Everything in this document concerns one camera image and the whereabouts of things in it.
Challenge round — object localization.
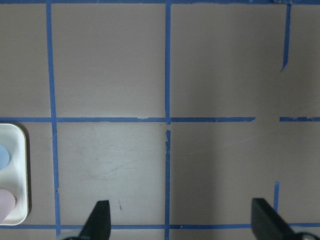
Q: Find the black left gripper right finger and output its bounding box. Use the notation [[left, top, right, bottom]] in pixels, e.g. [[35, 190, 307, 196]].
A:
[[251, 198, 304, 240]]

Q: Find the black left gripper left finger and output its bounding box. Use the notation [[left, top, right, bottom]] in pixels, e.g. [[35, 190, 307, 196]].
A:
[[78, 200, 111, 240]]

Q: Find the pink plastic cup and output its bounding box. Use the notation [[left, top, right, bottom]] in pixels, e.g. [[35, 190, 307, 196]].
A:
[[0, 189, 16, 223]]

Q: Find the blue plastic cup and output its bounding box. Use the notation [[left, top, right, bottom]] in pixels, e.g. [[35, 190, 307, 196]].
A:
[[0, 145, 10, 170]]

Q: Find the cream plastic tray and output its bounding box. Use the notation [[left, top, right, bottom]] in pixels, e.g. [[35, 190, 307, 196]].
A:
[[0, 123, 29, 226]]

